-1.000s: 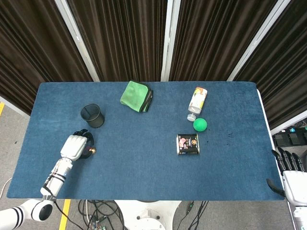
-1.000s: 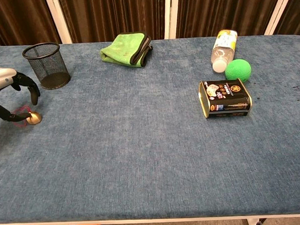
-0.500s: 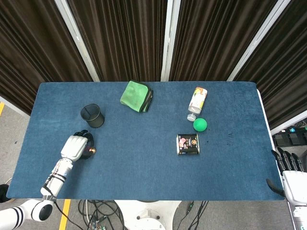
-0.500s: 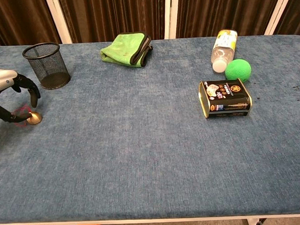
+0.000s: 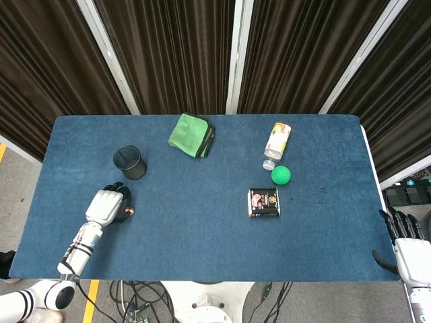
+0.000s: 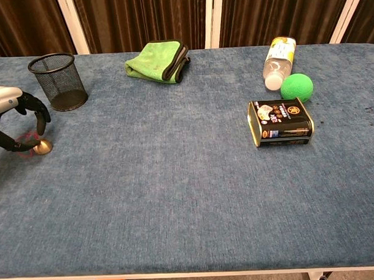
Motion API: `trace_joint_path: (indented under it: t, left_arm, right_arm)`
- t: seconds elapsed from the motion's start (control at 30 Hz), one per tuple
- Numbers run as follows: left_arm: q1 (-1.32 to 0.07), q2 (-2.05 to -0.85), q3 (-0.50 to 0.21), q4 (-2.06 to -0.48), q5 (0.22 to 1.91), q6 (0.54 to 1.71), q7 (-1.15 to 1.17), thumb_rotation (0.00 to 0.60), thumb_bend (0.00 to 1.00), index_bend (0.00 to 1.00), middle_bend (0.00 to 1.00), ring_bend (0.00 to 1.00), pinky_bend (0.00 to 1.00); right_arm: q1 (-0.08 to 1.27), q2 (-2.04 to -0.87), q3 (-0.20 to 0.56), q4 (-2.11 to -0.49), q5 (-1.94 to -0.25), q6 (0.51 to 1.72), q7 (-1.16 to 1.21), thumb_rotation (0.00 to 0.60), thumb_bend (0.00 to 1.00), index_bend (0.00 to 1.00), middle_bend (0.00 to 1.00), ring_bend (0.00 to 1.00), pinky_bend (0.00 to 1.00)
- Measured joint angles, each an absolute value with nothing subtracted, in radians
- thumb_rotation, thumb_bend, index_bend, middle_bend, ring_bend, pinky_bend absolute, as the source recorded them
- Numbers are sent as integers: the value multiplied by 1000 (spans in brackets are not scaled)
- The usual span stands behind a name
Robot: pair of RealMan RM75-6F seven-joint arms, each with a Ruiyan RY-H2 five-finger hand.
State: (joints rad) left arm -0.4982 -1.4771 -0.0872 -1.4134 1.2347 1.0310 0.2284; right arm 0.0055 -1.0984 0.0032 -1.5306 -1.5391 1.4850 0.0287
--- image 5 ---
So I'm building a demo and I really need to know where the white partition post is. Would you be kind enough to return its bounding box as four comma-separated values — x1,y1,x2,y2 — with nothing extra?
318,0,403,114
225,0,255,114
75,0,141,116

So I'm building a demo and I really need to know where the white table frame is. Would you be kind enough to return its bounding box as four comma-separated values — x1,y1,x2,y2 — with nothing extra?
359,124,388,211

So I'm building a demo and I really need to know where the black foot pedal unit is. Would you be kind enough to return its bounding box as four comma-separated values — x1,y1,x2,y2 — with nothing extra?
383,183,431,207

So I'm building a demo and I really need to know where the green rubber ball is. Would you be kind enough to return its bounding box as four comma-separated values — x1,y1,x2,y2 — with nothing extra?
271,165,292,186

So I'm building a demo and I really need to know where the green folded microfiber cloth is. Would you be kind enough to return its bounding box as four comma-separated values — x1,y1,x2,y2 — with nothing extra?
168,112,216,159

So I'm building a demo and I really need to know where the clear plastic bottle yellow label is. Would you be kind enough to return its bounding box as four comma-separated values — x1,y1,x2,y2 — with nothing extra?
262,121,292,171

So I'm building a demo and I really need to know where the black cable bundle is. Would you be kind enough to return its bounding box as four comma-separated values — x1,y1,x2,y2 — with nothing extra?
247,281,294,323
109,281,179,323

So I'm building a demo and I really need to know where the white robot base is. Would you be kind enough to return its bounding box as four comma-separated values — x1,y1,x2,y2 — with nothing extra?
160,281,255,323

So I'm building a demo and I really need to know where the blue table mat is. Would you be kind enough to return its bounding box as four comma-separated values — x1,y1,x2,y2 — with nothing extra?
8,114,400,283

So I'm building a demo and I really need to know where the black rectangular tin can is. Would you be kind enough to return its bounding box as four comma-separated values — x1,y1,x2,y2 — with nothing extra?
247,187,281,219

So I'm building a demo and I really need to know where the dark brown curtain panel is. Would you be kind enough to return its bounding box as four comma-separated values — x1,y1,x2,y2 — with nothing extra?
237,0,392,114
0,0,131,163
328,0,431,182
94,0,236,115

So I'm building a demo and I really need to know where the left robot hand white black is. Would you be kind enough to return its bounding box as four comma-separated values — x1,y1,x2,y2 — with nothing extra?
84,181,136,228

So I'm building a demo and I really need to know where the black mesh pen holder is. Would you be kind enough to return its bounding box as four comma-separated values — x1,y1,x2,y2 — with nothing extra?
112,145,147,182

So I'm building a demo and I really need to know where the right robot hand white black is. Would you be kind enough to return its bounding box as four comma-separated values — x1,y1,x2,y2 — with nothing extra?
372,205,431,287

